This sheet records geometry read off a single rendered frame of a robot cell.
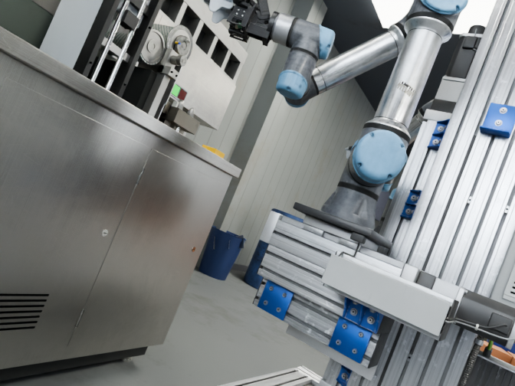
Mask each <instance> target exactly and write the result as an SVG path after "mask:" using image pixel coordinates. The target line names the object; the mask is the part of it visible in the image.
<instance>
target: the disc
mask: <svg viewBox="0 0 515 386"><path fill-rule="evenodd" d="M178 30H183V31H186V32H187V34H188V35H189V38H190V40H192V35H191V33H190V31H189V29H188V28H187V27H185V26H183V25H177V26H175V27H174V28H173V29H172V30H171V31H170V32H169V34H168V37H167V40H166V49H167V48H170V41H171V38H172V36H173V34H174V33H175V32H176V31H178ZM192 45H193V43H191V46H190V51H189V54H188V55H187V60H188V59H189V57H190V55H191V53H192Z"/></svg>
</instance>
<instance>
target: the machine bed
mask: <svg viewBox="0 0 515 386"><path fill-rule="evenodd" d="M0 51H2V52H4V53H5V54H7V55H9V56H11V57H13V58H14V59H16V60H18V61H21V62H22V63H23V64H26V65H28V66H29V67H31V68H33V69H35V70H37V71H39V72H41V73H42V74H44V75H46V76H48V77H50V78H51V79H53V80H56V81H57V82H59V83H61V84H63V85H65V86H66V87H68V88H70V89H72V90H74V91H76V92H78V93H79V94H81V95H83V96H85V97H86V98H88V99H90V100H92V101H94V102H95V103H98V104H100V105H101V106H104V107H105V108H107V109H109V110H111V111H113V112H114V113H116V114H118V115H120V116H122V117H123V118H125V119H128V120H129V121H131V122H132V123H135V124H136V125H138V126H141V127H142V128H144V129H146V130H148V131H150V132H151V133H153V134H155V135H157V136H158V137H160V138H162V139H164V140H166V141H168V142H170V143H172V144H173V145H175V146H177V147H179V148H180V149H183V150H185V151H187V152H188V153H190V154H192V155H194V156H195V157H197V158H199V159H201V160H203V161H205V162H207V163H208V164H210V165H213V166H214V167H216V168H218V169H220V170H222V171H223V172H225V173H227V174H229V175H231V176H233V177H235V178H239V175H240V174H241V169H239V168H238V167H236V166H234V165H232V164H231V163H230V162H227V161H226V160H224V159H223V158H221V157H219V156H218V155H216V154H215V153H213V152H211V151H209V150H207V149H206V148H204V147H202V146H200V145H199V144H198V143H196V142H194V141H192V140H191V139H189V138H187V137H186V136H184V135H183V134H181V133H179V132H177V131H175V130H174V129H172V128H171V127H169V126H167V125H166V124H164V123H162V122H160V121H158V120H157V119H155V118H154V117H152V116H150V115H149V114H147V113H145V112H143V111H142V110H140V109H139V108H137V107H135V106H134V105H132V104H131V103H128V102H126V101H125V100H123V99H122V98H120V97H118V96H117V95H115V94H114V93H111V92H110V91H109V90H107V89H105V88H103V87H102V86H100V85H99V84H97V83H95V82H93V81H92V80H90V79H88V78H86V77H85V76H83V75H82V74H79V73H78V72H76V71H75V70H73V69H71V68H70V67H68V66H67V65H65V64H63V63H61V62H60V61H58V60H56V59H55V58H53V57H51V56H50V55H48V54H46V53H44V52H43V51H41V50H39V49H38V48H36V47H35V46H33V45H31V44H29V43H28V42H27V41H24V40H23V39H21V38H20V37H18V36H16V35H15V34H12V33H11V32H10V31H7V30H6V29H4V28H3V27H1V26H0Z"/></svg>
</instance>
